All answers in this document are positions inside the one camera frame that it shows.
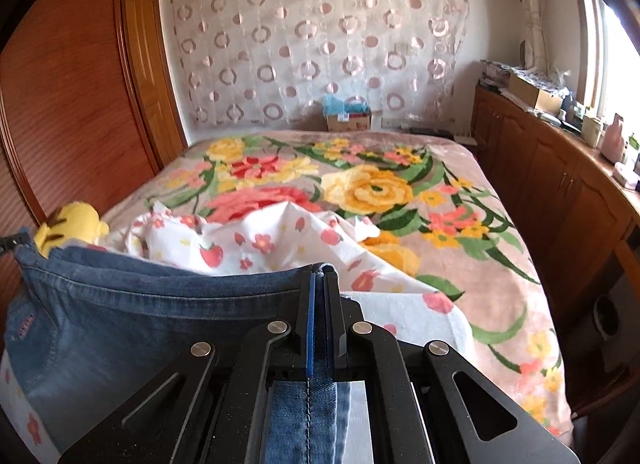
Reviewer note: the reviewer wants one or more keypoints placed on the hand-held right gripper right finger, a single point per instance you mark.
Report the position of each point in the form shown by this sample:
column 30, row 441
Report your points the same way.
column 331, row 329

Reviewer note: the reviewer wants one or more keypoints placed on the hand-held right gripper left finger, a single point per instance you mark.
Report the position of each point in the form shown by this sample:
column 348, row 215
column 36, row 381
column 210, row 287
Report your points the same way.
column 312, row 329

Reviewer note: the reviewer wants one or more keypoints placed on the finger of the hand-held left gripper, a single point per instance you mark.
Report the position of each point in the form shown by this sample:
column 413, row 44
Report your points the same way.
column 12, row 241

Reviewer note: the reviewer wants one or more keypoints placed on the blue denim pants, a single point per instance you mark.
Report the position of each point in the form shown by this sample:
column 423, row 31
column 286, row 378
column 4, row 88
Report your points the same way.
column 125, row 314

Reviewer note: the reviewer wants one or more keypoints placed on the yellow plush toy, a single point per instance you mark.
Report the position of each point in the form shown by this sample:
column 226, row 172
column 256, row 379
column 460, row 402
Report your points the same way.
column 70, row 226

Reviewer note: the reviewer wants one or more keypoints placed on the white strawberry print sheet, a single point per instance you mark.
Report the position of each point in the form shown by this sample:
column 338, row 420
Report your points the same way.
column 280, row 244

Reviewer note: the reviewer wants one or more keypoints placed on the wooden wardrobe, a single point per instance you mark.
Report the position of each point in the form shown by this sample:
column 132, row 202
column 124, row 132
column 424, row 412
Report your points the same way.
column 75, row 93

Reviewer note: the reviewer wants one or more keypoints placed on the small cardboard box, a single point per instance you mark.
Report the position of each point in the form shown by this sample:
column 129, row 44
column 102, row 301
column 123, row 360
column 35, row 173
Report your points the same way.
column 350, row 121

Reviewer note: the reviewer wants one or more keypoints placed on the blue plastic bag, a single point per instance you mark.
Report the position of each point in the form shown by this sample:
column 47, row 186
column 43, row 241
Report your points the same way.
column 340, row 104

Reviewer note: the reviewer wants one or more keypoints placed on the wooden cabinet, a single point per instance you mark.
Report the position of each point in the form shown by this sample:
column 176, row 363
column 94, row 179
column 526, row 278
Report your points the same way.
column 560, row 194

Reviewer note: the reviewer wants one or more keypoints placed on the sheer circle pattern curtain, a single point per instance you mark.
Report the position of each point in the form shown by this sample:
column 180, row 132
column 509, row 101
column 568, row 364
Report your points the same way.
column 315, row 33

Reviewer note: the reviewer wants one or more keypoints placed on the stack of papers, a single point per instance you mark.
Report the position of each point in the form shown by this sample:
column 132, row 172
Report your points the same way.
column 492, row 74

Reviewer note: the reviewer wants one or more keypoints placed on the large cardboard box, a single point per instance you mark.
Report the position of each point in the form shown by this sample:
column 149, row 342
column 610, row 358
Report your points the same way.
column 535, row 91

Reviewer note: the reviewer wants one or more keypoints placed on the pink bottle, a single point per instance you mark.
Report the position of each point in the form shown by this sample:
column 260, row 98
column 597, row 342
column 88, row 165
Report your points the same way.
column 614, row 139

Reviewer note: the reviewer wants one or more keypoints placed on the patterned side curtain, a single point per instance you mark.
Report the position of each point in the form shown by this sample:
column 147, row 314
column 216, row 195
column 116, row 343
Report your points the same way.
column 532, row 3

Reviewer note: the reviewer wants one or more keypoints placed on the window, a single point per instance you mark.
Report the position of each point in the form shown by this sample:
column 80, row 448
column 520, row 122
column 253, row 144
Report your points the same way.
column 617, row 43

